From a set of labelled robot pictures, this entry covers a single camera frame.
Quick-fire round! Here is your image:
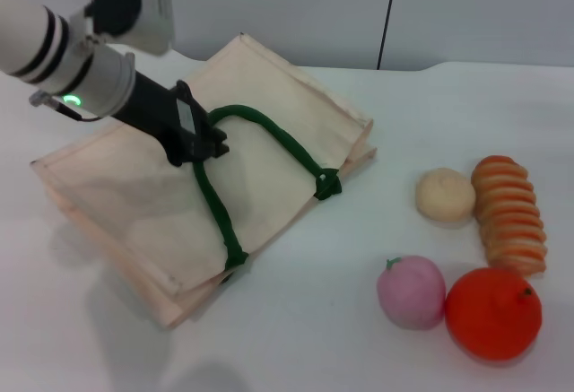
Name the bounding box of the ridged orange bread loaf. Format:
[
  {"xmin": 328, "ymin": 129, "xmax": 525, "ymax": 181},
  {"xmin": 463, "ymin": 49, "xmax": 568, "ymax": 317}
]
[{"xmin": 470, "ymin": 154, "xmax": 549, "ymax": 276}]

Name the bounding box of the round beige bun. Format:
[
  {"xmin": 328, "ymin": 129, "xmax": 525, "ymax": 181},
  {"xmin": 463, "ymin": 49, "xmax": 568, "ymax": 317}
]
[{"xmin": 414, "ymin": 167, "xmax": 476, "ymax": 222}]

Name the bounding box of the orange toy fruit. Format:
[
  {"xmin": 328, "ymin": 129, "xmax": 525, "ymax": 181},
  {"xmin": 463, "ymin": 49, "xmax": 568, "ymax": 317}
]
[{"xmin": 444, "ymin": 266, "xmax": 544, "ymax": 362}]

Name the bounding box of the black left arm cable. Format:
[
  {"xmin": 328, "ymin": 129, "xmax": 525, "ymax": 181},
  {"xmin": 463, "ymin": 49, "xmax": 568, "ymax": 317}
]
[{"xmin": 29, "ymin": 90, "xmax": 109, "ymax": 125}]

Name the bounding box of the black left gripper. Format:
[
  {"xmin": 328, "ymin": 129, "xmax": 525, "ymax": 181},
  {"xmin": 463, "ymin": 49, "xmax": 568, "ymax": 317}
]
[{"xmin": 110, "ymin": 70, "xmax": 231, "ymax": 168}]

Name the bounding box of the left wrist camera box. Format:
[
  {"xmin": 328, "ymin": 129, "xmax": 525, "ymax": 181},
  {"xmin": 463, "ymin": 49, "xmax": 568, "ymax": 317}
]
[{"xmin": 83, "ymin": 0, "xmax": 176, "ymax": 57}]

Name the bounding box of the white handbag with green handles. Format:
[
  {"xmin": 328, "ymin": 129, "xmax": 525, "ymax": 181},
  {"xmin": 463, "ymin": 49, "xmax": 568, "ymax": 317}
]
[{"xmin": 29, "ymin": 31, "xmax": 378, "ymax": 333}]

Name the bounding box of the pink peach toy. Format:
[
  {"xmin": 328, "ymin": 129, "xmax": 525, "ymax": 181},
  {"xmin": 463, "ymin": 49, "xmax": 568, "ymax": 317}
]
[{"xmin": 376, "ymin": 255, "xmax": 448, "ymax": 332}]

